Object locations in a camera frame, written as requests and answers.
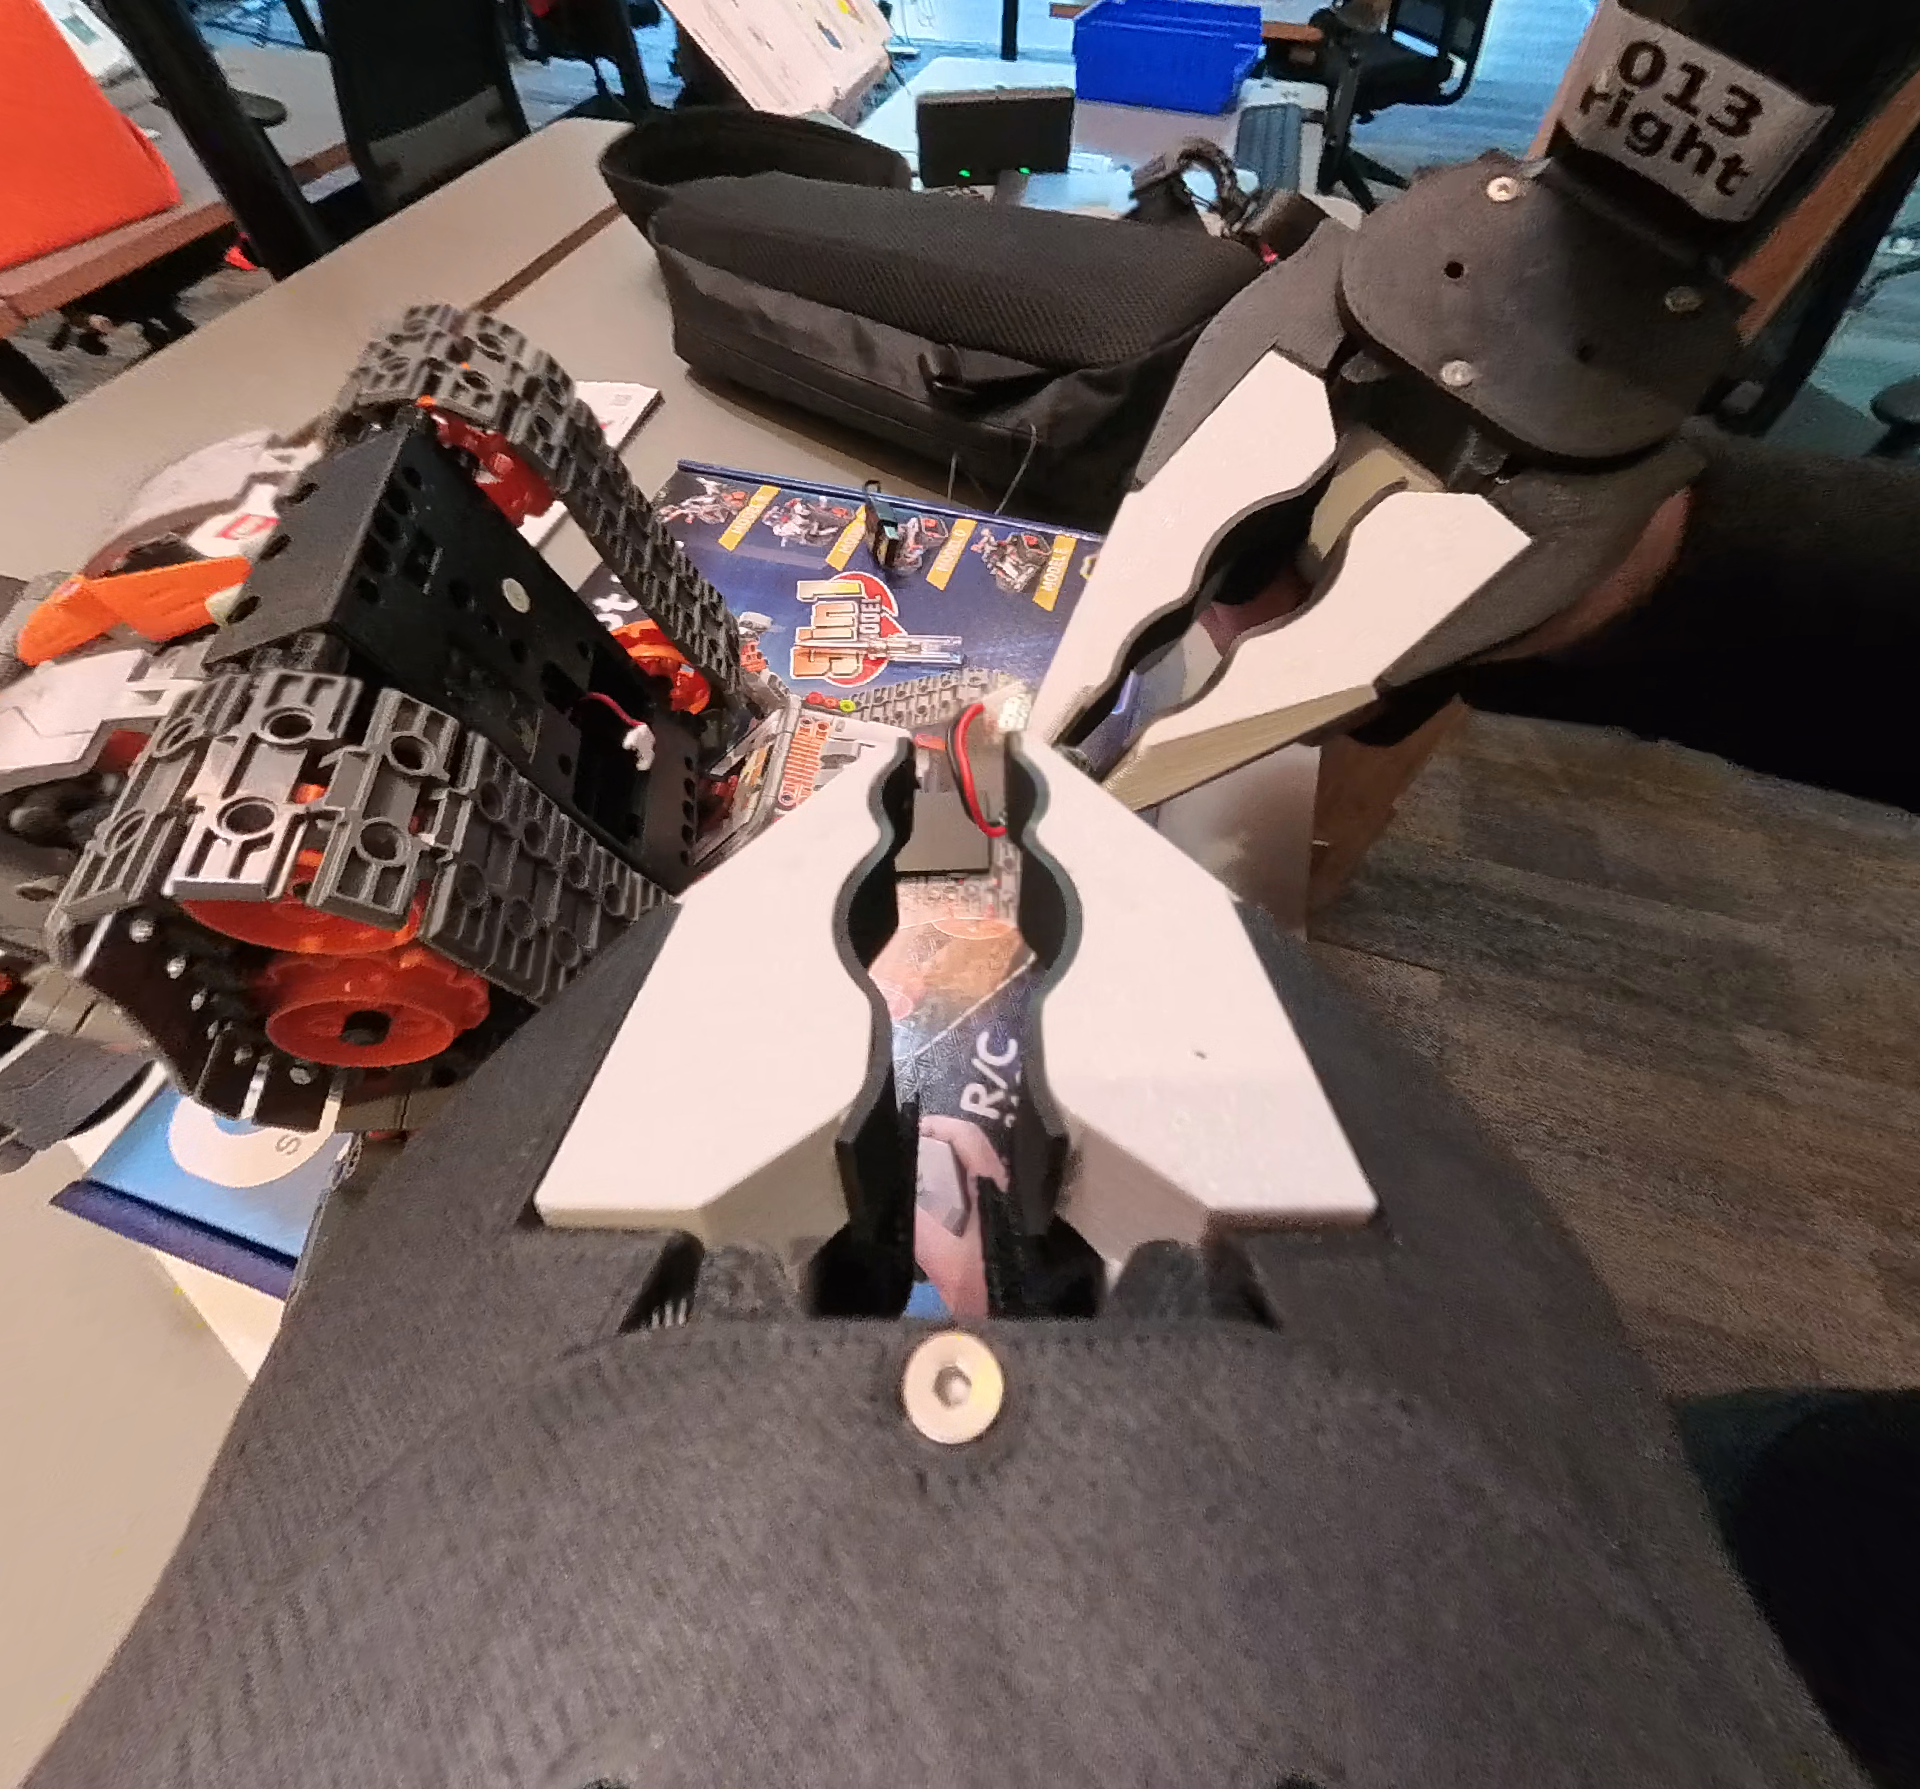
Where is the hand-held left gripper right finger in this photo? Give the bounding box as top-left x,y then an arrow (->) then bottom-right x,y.
1006,739 -> 1383,1257

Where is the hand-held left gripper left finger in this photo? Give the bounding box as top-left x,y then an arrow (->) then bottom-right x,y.
536,749 -> 918,1260

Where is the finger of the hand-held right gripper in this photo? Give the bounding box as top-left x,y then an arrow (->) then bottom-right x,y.
1036,350 -> 1345,742
1096,485 -> 1542,819

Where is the red wire with white connector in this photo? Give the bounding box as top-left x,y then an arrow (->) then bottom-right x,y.
940,695 -> 1050,879

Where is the tracked building-block toy robot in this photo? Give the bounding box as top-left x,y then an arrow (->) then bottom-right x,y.
0,306 -> 759,1137

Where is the person's right forearm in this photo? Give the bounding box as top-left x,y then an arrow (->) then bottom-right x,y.
1456,425 -> 1920,809

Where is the person's right hand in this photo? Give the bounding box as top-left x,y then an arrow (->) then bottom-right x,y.
1546,485 -> 1704,670

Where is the black office chair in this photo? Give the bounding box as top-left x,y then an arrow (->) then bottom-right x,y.
1314,0 -> 1568,207

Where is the blue robot kit box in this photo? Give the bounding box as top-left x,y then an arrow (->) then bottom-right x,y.
57,461 -> 1179,1304

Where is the black bag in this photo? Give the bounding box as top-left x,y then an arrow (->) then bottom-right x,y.
602,110 -> 1286,521

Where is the black box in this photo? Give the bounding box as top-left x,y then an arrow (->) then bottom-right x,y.
918,87 -> 1079,189

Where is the large blue storage bin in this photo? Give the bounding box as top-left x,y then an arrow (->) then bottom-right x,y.
1071,0 -> 1265,119

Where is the person's dark clothing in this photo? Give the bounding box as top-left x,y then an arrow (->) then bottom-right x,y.
1675,1386 -> 1920,1789

